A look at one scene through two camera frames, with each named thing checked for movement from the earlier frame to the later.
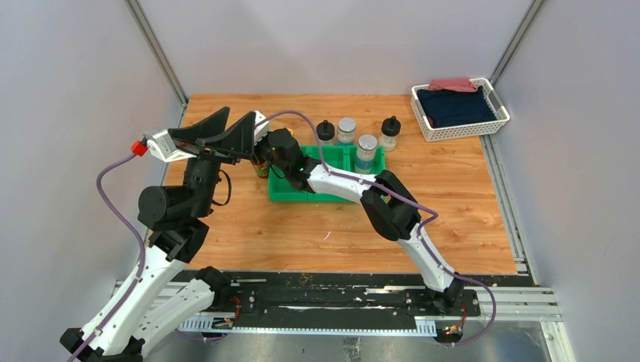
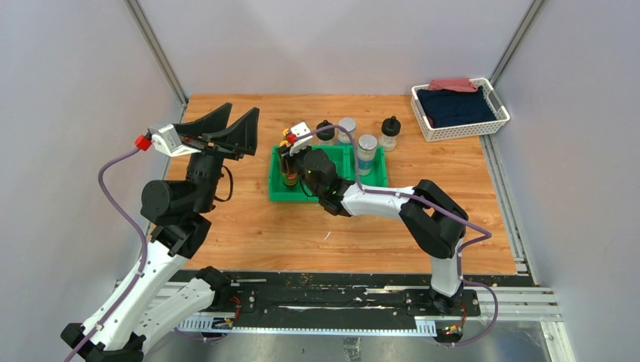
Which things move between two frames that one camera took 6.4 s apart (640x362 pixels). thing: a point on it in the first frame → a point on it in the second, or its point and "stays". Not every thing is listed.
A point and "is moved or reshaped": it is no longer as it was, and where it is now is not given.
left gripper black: x=238 y=138 stays
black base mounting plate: x=354 y=296 stays
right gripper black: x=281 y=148 → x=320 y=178
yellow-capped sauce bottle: x=262 y=168 is moved or reshaped
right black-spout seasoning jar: x=390 y=128 stays
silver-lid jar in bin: x=367 y=146 stays
